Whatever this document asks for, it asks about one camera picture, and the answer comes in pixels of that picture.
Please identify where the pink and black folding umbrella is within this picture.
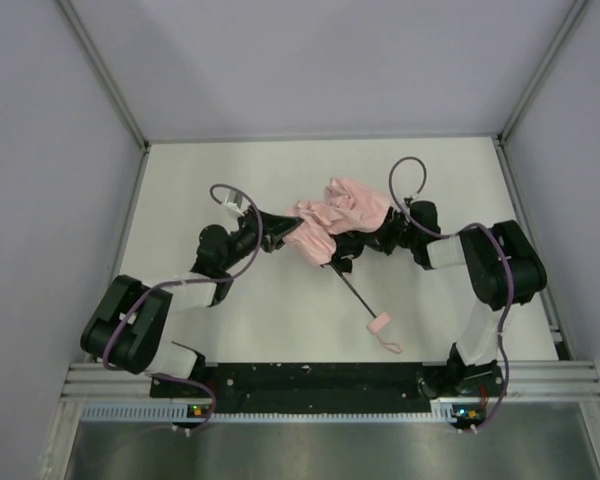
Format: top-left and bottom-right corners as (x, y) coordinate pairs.
(283, 175), (404, 355)

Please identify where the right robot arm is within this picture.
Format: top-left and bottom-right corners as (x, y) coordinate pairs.
(374, 201), (547, 398)

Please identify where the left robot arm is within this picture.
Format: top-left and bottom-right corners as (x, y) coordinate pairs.
(80, 206), (303, 378)

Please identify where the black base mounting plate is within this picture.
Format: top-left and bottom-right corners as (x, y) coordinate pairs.
(149, 361), (507, 414)

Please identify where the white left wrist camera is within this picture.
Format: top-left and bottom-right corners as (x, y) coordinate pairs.
(223, 191), (244, 213)

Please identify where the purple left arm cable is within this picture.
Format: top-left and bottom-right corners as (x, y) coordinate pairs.
(101, 183), (267, 431)

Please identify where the grey slotted cable duct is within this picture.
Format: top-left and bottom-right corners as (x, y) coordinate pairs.
(79, 397), (485, 424)

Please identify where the aluminium frame rail front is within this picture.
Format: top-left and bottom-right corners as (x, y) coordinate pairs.
(60, 361), (600, 402)

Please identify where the aluminium frame post right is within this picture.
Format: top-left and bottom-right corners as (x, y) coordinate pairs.
(496, 0), (592, 148)

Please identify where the aluminium frame post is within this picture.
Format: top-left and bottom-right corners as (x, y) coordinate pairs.
(496, 0), (592, 148)
(54, 0), (150, 153)

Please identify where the aluminium frame post left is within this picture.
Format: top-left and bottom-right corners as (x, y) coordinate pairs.
(54, 0), (150, 153)

